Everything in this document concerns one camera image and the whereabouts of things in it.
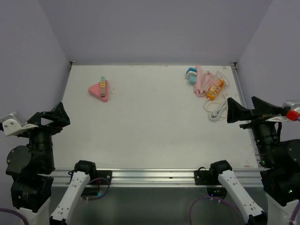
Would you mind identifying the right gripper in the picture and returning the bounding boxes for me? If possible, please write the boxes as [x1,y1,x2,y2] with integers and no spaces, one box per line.
[227,95,284,163]

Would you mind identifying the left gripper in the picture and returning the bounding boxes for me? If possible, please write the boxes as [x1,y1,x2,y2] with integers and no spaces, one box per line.
[21,101,69,170]

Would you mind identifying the pink triangular socket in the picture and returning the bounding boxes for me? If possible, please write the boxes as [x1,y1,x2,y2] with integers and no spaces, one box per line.
[88,80,109,102]

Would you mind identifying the pink brown plug cube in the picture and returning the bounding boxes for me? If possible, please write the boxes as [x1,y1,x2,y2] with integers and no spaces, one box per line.
[100,87,106,98]

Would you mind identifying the pink power strip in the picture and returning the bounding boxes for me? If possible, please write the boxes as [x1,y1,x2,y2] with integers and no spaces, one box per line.
[194,65,217,97]

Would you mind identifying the teal usb charger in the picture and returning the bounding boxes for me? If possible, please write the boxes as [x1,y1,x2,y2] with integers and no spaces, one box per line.
[188,76,197,85]

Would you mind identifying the white adapter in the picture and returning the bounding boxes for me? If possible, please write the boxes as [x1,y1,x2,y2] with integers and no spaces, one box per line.
[185,71,197,80]

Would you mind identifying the blue adapter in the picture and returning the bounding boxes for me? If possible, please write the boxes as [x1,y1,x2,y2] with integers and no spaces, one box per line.
[186,67,197,74]

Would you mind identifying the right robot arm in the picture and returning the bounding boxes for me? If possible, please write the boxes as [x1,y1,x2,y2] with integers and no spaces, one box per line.
[209,97,300,225]

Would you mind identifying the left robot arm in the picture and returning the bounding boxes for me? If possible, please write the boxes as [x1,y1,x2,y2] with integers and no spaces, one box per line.
[0,102,98,225]

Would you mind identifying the orange power strip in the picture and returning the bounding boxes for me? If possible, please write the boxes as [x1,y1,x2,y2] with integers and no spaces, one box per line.
[206,79,225,101]

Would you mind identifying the yellow charger on orange strip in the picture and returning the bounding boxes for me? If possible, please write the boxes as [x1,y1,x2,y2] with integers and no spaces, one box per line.
[210,85,217,92]

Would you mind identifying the white coiled cable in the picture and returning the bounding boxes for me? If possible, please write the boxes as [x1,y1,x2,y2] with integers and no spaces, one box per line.
[203,93,229,121]

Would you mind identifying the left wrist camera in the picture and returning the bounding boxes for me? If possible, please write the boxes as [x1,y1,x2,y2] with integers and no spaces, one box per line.
[0,111,38,136]

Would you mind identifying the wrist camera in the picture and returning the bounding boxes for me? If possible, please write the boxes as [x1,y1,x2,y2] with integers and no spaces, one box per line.
[0,111,38,136]
[266,100,300,122]

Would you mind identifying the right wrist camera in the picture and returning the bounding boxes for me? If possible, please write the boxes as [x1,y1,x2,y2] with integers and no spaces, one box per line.
[266,100,300,122]

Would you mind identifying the aluminium frame rail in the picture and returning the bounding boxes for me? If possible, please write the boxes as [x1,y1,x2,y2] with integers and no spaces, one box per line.
[50,167,265,188]

